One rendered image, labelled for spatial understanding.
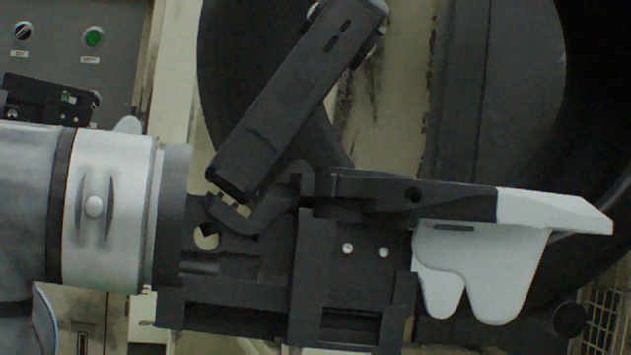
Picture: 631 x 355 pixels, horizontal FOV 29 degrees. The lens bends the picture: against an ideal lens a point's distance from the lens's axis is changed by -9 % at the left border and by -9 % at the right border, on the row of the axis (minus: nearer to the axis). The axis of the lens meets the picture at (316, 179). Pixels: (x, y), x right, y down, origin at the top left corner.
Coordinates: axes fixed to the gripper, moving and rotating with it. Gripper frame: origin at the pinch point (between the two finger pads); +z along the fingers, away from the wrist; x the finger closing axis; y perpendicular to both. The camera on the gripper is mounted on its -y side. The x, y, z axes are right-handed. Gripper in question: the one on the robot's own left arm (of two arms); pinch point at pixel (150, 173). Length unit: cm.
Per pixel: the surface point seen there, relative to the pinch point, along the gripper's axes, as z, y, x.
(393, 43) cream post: 30.0, 22.7, 28.2
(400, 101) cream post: 32.7, 15.4, 28.2
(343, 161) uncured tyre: 17.4, 6.2, -12.9
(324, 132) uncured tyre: 14.9, 8.5, -12.8
